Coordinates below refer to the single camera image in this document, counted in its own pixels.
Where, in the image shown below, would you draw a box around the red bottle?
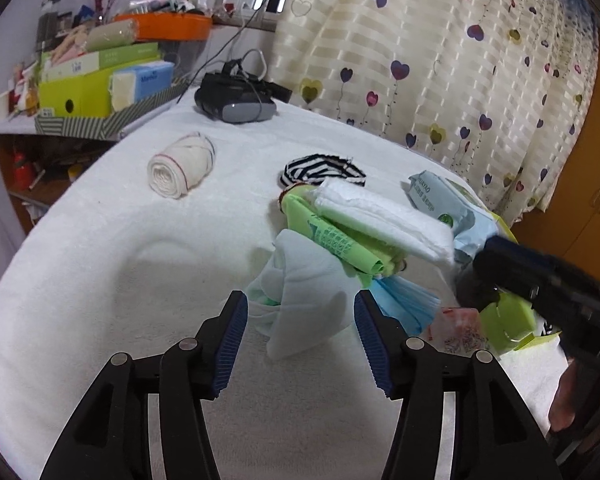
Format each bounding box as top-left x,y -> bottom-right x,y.
11,146 -> 34,192

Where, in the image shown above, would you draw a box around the wooden shelf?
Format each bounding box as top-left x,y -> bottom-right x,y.
0,122 -> 122,237

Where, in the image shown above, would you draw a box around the cream heart print curtain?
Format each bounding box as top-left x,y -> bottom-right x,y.
271,0 -> 600,226

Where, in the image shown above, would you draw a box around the flat green white box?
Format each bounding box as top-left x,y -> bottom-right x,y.
42,41 -> 161,84

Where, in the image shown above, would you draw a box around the person's right hand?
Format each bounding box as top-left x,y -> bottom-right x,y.
549,359 -> 588,434

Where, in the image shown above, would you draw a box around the cream towel red stripes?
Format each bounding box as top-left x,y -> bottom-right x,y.
147,131 -> 216,201

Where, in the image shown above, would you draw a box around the pale blue wet wipes pack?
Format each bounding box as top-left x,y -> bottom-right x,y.
406,170 -> 503,267

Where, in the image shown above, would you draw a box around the orange plastic tray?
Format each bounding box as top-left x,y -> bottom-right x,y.
114,11 -> 214,42

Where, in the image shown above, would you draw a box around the lime green file box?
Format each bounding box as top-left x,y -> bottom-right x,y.
38,67 -> 127,119

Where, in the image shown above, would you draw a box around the blue face mask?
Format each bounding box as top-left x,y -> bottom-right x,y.
370,276 -> 442,336

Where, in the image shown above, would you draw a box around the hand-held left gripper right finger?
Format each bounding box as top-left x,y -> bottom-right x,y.
354,290 -> 563,480

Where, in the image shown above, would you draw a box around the blue tissue pack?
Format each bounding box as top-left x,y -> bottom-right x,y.
110,61 -> 176,110

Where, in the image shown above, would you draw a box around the beige rolled cloth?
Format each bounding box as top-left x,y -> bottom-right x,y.
86,18 -> 139,54

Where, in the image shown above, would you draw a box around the green sock red trim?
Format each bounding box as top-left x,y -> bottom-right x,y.
279,183 -> 331,233

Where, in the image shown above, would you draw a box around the striped cardboard tray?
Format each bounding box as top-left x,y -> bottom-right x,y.
34,81 -> 191,140

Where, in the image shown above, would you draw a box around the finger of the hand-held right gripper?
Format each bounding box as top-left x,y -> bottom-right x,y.
472,236 -> 556,311

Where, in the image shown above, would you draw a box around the white cloth pad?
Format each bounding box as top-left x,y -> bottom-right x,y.
314,178 -> 456,267

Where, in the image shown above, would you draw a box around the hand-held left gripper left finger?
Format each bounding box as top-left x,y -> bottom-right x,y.
39,290 -> 249,480

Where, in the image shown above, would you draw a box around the black white striped cloth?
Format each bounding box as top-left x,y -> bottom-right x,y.
279,154 -> 368,190

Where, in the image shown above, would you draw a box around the orange wooden wardrobe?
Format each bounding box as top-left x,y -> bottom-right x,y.
509,25 -> 600,286

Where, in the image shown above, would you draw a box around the pink printed packet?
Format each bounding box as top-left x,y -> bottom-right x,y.
426,306 -> 486,358

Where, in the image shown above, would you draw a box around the lime green cloth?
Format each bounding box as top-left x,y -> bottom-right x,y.
300,210 -> 406,278

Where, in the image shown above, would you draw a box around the pale white sock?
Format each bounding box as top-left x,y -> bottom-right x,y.
244,229 -> 362,359

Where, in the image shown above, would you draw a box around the lime green cardboard box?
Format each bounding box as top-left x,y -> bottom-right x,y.
480,212 -> 563,356

